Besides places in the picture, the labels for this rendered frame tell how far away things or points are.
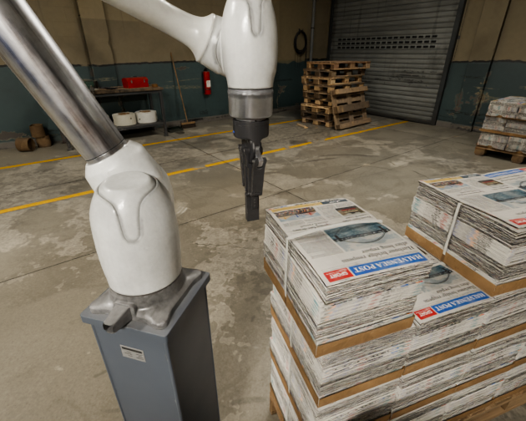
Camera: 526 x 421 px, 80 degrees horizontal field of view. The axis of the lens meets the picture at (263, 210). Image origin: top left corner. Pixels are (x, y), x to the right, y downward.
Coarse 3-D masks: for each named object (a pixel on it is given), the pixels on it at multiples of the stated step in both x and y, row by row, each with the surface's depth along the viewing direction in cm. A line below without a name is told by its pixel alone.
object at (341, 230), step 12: (372, 216) 90; (312, 228) 84; (336, 228) 84; (348, 228) 84; (360, 228) 84; (372, 228) 84; (288, 240) 82; (300, 240) 79; (312, 240) 79; (288, 252) 84; (288, 264) 83; (288, 276) 84; (288, 288) 85
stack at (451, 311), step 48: (432, 288) 97; (288, 336) 102; (384, 336) 82; (432, 336) 92; (480, 336) 102; (288, 384) 109; (336, 384) 85; (384, 384) 93; (432, 384) 104; (480, 384) 120
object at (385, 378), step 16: (496, 336) 105; (448, 352) 98; (464, 352) 102; (416, 368) 96; (368, 384) 90; (464, 384) 113; (320, 400) 85; (336, 400) 88; (432, 400) 110; (496, 400) 133; (384, 416) 103; (464, 416) 128
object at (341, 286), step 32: (320, 256) 72; (352, 256) 72; (384, 256) 73; (416, 256) 73; (320, 288) 68; (352, 288) 67; (384, 288) 71; (416, 288) 76; (320, 320) 69; (352, 320) 74; (384, 320) 78
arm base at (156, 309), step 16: (192, 272) 74; (176, 288) 67; (96, 304) 65; (112, 304) 65; (128, 304) 62; (144, 304) 63; (160, 304) 64; (176, 304) 66; (112, 320) 59; (128, 320) 62; (144, 320) 62; (160, 320) 62
